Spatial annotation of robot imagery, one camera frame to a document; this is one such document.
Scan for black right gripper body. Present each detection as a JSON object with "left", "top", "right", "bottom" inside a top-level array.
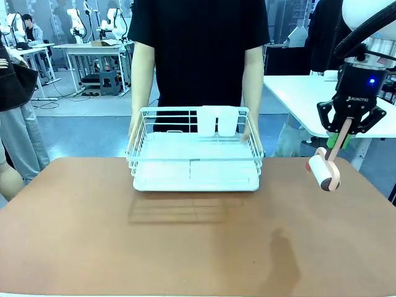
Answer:
[{"left": 332, "top": 62, "right": 388, "bottom": 134}]

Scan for pink lint roller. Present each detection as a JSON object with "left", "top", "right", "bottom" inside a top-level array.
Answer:
[{"left": 305, "top": 118, "right": 353, "bottom": 192}]

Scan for black panel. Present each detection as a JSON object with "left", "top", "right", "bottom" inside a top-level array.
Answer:
[{"left": 264, "top": 45, "right": 312, "bottom": 76}]

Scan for person's left forearm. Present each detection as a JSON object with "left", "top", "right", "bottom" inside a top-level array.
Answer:
[{"left": 241, "top": 44, "right": 264, "bottom": 123}]

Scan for white background desk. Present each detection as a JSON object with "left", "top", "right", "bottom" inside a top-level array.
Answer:
[{"left": 14, "top": 43, "right": 61, "bottom": 101}]

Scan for brown cardboard box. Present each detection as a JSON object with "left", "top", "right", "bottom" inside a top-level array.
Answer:
[{"left": 90, "top": 40, "right": 123, "bottom": 48}]

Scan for white side table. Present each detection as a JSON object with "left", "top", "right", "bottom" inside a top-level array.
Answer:
[{"left": 262, "top": 74, "right": 396, "bottom": 171}]

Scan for person's black T-shirt torso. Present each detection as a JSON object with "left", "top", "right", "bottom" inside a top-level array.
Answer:
[{"left": 127, "top": 0, "right": 270, "bottom": 134}]

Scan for black right arm cable sleeve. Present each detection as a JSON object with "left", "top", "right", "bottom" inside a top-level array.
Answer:
[{"left": 334, "top": 0, "right": 396, "bottom": 60}]

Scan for white plastic cutlery cup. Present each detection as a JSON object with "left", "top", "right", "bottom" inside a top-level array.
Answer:
[
  {"left": 217, "top": 105, "right": 239, "bottom": 136},
  {"left": 197, "top": 105, "right": 217, "bottom": 138}
]

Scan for bystander with black apron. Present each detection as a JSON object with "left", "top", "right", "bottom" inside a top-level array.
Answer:
[{"left": 0, "top": 30, "right": 51, "bottom": 186}]

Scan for person's left hand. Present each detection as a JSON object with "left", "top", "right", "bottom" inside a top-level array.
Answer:
[{"left": 241, "top": 118, "right": 261, "bottom": 145}]

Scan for bystander's bare forearm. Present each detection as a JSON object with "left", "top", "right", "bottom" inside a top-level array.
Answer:
[{"left": 0, "top": 154, "right": 25, "bottom": 202}]

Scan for grey step stool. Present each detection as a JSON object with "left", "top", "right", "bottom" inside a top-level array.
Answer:
[{"left": 98, "top": 70, "right": 121, "bottom": 96}]

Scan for white background machine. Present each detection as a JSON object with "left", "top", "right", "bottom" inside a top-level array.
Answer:
[{"left": 283, "top": 26, "right": 309, "bottom": 48}]

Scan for white drip tray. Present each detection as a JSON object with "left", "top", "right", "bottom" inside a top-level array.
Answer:
[{"left": 132, "top": 132, "right": 260, "bottom": 192}]

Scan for grey trousers legs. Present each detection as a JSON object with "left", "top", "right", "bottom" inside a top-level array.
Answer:
[{"left": 274, "top": 123, "right": 307, "bottom": 158}]

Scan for white wire dish rack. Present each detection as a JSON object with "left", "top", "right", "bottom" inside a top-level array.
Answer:
[{"left": 125, "top": 105, "right": 265, "bottom": 181}]

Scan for person's right forearm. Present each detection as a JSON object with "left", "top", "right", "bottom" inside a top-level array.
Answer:
[{"left": 131, "top": 41, "right": 156, "bottom": 124}]

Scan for white background work table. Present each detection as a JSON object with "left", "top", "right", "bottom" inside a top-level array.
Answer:
[{"left": 52, "top": 43, "right": 134, "bottom": 95}]

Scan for person's right hand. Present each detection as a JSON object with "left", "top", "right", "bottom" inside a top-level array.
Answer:
[{"left": 127, "top": 114, "right": 145, "bottom": 150}]

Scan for bystander in black coat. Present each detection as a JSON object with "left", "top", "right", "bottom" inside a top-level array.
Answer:
[{"left": 304, "top": 0, "right": 347, "bottom": 75}]

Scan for seated man in grey jacket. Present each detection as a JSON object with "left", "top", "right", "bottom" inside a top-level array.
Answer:
[{"left": 21, "top": 14, "right": 44, "bottom": 43}]

